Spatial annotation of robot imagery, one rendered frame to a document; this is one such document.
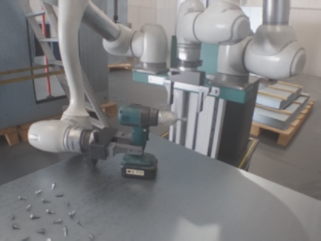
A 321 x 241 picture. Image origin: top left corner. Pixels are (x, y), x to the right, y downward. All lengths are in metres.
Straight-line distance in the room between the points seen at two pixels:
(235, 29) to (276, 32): 0.26
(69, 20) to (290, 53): 0.75
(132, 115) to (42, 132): 0.31
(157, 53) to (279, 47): 0.63
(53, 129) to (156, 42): 0.72
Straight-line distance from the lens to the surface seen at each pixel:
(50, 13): 1.81
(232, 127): 1.45
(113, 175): 0.73
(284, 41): 0.88
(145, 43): 1.22
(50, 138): 0.74
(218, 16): 0.67
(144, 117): 0.61
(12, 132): 2.55
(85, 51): 2.77
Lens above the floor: 1.08
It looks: 22 degrees down
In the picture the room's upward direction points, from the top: 3 degrees clockwise
